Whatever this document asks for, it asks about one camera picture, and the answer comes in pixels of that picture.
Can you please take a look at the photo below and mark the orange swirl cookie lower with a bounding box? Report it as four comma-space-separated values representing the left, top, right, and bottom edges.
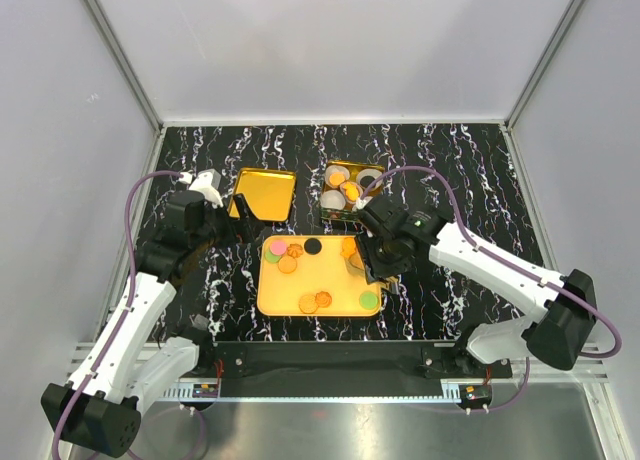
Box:
315, 291, 332, 308

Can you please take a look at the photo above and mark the yellow plastic tray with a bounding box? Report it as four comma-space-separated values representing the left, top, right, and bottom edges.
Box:
256, 235, 382, 318

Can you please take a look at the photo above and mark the gold tin lid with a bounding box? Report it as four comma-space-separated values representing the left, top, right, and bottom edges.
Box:
232, 167, 296, 222

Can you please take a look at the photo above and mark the large round dotted biscuit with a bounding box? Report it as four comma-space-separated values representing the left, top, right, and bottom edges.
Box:
277, 255, 297, 274

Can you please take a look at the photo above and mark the orange swirl butter cookie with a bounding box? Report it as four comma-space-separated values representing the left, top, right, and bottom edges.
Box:
287, 243, 305, 259

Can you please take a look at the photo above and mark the orange fish cookie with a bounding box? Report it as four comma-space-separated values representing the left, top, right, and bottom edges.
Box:
339, 180, 365, 204

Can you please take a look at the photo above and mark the green christmas cookie tin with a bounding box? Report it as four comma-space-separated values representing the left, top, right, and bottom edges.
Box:
319, 160, 385, 222

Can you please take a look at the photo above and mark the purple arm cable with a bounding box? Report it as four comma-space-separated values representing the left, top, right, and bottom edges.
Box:
355, 165, 624, 412
47, 170, 207, 460

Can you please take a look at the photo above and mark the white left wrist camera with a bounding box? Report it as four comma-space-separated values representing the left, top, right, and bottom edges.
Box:
188, 169, 223, 208

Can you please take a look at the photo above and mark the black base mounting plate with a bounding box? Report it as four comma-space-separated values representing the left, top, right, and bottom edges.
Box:
188, 340, 513, 399

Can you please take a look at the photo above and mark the orange chick cookie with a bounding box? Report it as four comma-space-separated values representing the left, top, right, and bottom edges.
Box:
341, 237, 358, 260

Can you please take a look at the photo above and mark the black sandwich cookie top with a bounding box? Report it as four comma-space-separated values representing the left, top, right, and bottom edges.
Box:
304, 238, 322, 255

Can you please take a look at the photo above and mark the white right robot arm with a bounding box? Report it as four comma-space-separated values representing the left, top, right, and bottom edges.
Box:
256, 196, 596, 377

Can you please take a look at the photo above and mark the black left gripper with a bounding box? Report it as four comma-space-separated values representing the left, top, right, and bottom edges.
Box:
191, 193, 264, 252

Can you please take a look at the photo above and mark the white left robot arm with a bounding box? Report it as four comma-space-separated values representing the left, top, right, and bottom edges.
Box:
40, 190, 264, 458

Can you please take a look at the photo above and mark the black sandwich cookie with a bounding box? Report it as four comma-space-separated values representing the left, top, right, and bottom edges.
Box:
359, 176, 375, 188
304, 238, 322, 255

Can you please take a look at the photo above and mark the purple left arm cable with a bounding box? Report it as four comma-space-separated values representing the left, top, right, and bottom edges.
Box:
47, 170, 207, 460

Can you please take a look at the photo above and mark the green sandwich cookie right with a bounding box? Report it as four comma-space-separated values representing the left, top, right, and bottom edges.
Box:
359, 291, 379, 310

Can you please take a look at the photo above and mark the round dotted biscuit lower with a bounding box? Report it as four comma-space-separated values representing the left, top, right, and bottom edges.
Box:
298, 295, 319, 315

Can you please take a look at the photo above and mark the pink sandwich cookie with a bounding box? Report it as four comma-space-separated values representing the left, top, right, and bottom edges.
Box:
269, 241, 287, 256

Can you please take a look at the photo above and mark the green sandwich cookie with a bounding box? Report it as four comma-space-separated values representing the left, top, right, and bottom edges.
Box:
359, 291, 379, 310
265, 250, 281, 264

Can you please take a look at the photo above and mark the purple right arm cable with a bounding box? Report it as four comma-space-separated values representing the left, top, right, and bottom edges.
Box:
355, 165, 624, 412

